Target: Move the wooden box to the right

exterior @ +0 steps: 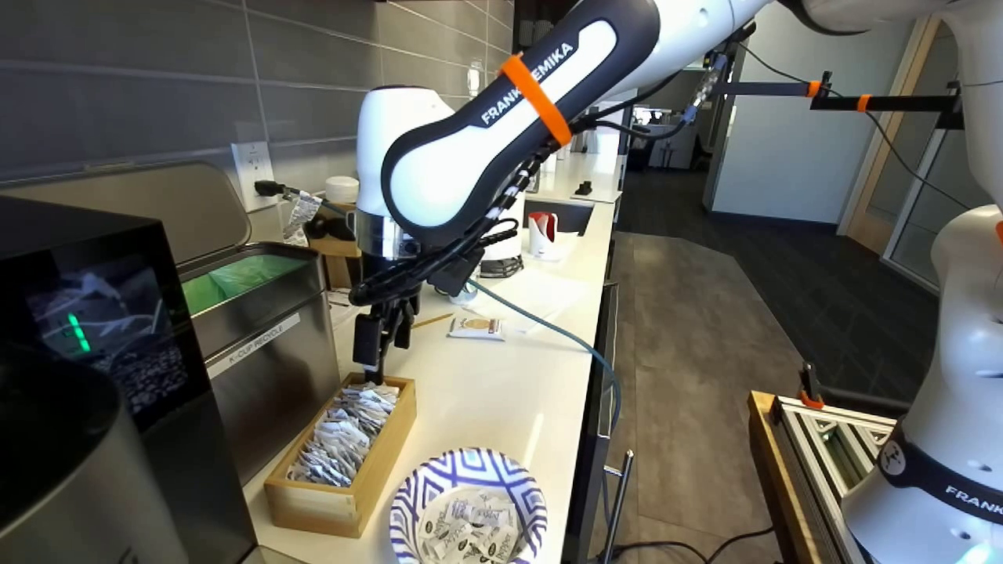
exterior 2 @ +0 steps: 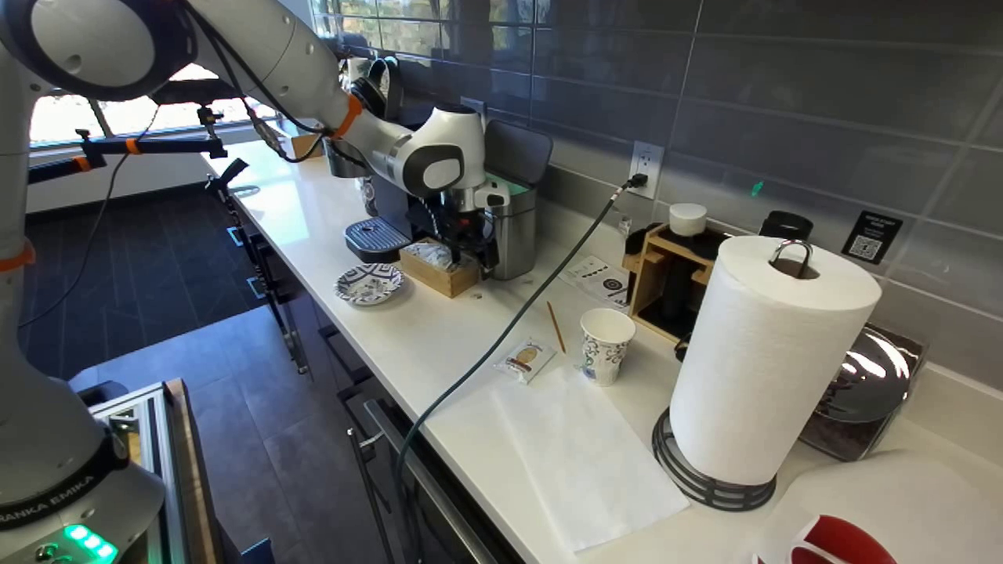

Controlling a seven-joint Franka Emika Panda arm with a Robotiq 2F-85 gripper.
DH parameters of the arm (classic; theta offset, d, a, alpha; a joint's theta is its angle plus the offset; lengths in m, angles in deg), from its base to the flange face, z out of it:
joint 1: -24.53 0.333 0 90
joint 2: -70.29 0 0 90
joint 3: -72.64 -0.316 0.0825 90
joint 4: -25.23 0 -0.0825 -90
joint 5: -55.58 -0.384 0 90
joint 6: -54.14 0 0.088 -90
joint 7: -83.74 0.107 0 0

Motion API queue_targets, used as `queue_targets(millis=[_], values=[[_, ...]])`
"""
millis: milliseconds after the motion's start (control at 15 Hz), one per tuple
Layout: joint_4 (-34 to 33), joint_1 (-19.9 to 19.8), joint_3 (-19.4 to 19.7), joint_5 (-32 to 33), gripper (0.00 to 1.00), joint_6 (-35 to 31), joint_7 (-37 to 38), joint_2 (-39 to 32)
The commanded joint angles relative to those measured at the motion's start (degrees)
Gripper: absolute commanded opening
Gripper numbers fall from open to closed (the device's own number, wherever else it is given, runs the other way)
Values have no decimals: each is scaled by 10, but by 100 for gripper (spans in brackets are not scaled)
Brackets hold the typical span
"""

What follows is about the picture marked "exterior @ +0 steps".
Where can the stainless steel lidded bin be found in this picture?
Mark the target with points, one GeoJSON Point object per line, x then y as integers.
{"type": "Point", "coordinates": [278, 388]}

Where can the black bar with orange clamps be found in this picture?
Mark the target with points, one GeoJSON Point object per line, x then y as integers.
{"type": "Point", "coordinates": [910, 102]}

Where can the white sweetener packets pile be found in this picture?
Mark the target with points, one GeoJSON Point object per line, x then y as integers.
{"type": "Point", "coordinates": [339, 441]}

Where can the single brown sugar packet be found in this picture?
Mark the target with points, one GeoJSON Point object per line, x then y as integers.
{"type": "Point", "coordinates": [473, 328]}

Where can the blue patterned paper plate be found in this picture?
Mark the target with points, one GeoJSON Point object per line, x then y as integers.
{"type": "Point", "coordinates": [472, 511]}

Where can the black coffee machine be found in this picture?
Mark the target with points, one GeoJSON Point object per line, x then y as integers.
{"type": "Point", "coordinates": [103, 240]}

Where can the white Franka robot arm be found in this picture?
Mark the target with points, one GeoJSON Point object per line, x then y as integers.
{"type": "Point", "coordinates": [472, 178]}

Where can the wooden box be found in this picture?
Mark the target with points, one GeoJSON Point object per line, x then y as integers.
{"type": "Point", "coordinates": [354, 496]}

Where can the aluminium frame with wood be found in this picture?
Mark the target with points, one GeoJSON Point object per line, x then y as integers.
{"type": "Point", "coordinates": [824, 449]}

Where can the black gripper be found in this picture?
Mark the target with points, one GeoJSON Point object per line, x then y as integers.
{"type": "Point", "coordinates": [384, 294]}

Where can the stainless steel carafe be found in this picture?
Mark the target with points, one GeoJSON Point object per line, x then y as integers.
{"type": "Point", "coordinates": [64, 489]}

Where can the dark base cabinet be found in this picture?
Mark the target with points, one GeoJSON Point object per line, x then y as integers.
{"type": "Point", "coordinates": [598, 418]}

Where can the wooden door frame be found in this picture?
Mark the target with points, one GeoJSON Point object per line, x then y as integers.
{"type": "Point", "coordinates": [866, 199]}

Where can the wooden shelf organizer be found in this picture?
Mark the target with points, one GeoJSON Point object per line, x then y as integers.
{"type": "Point", "coordinates": [332, 252]}

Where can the red and white object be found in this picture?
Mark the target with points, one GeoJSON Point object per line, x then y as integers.
{"type": "Point", "coordinates": [544, 224]}

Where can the small white cup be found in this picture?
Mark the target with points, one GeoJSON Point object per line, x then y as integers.
{"type": "Point", "coordinates": [339, 188]}

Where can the white wall outlet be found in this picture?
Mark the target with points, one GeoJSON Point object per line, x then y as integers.
{"type": "Point", "coordinates": [252, 161]}

